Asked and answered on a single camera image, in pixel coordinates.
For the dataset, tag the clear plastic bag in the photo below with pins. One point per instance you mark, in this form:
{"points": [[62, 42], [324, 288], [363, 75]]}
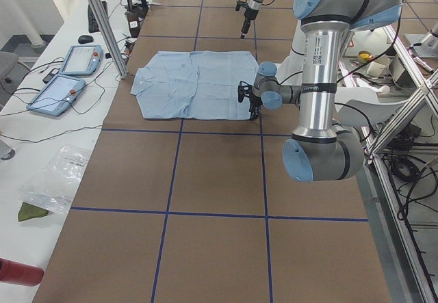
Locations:
{"points": [[55, 187]]}

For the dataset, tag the black keyboard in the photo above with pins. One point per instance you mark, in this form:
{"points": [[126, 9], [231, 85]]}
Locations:
{"points": [[93, 26]]}

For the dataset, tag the aluminium frame post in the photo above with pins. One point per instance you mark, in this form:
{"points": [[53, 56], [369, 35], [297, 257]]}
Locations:
{"points": [[108, 36]]}

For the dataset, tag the brown paper table cover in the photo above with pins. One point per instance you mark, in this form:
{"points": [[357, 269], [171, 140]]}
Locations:
{"points": [[203, 211]]}

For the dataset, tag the white pedestal column base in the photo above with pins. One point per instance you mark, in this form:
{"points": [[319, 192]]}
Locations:
{"points": [[289, 71]]}

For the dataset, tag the light blue button-up shirt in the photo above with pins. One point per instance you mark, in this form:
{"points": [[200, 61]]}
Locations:
{"points": [[200, 84]]}

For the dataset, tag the black computer mouse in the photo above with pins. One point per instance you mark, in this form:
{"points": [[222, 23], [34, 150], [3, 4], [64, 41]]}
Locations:
{"points": [[85, 39]]}

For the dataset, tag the red water bottle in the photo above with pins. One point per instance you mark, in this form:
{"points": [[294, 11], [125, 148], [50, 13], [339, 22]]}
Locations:
{"points": [[20, 274]]}

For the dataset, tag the near teach pendant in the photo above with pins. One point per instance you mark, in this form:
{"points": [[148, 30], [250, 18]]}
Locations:
{"points": [[57, 96]]}

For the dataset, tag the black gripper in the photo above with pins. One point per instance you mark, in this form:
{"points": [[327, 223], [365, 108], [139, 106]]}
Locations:
{"points": [[254, 103], [247, 20]]}

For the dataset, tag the far teach pendant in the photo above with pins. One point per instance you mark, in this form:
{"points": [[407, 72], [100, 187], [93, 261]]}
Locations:
{"points": [[82, 60]]}

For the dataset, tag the teach pendant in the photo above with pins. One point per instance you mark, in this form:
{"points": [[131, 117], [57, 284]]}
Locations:
{"points": [[57, 96], [82, 60]]}

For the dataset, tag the green cloth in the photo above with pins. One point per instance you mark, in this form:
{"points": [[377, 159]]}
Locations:
{"points": [[28, 212]]}

